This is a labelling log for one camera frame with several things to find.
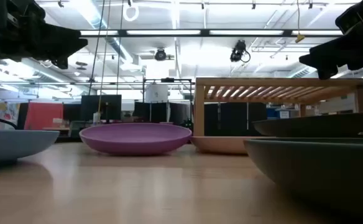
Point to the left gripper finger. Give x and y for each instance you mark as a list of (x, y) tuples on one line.
[(63, 43)]

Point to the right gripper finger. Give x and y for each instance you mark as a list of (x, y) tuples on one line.
[(327, 57)]

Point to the dark grey plate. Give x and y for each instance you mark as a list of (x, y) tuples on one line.
[(324, 171), (318, 126)]

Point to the blue plate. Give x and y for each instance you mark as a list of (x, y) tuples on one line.
[(13, 144)]

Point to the purple plate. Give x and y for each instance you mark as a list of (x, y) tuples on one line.
[(135, 140)]

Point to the peach plate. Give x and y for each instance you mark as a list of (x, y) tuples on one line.
[(222, 144)]

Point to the wooden slatted shelf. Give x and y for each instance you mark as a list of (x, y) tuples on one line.
[(278, 82)]

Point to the yellow hanging plug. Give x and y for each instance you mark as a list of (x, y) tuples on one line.
[(299, 38)]

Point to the red partition panel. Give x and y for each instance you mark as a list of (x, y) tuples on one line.
[(43, 115)]

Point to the blue storage bin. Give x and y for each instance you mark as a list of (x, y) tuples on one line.
[(271, 113)]

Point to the colourful poster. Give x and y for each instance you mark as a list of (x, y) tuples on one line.
[(1, 112)]

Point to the round black ceiling fixture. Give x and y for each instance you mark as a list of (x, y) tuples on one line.
[(160, 54)]

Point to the white cylinder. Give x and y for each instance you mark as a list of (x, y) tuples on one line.
[(156, 93)]

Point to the black partition panels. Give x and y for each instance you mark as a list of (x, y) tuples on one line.
[(231, 119)]

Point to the black overhead camera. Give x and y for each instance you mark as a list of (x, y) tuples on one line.
[(239, 49)]

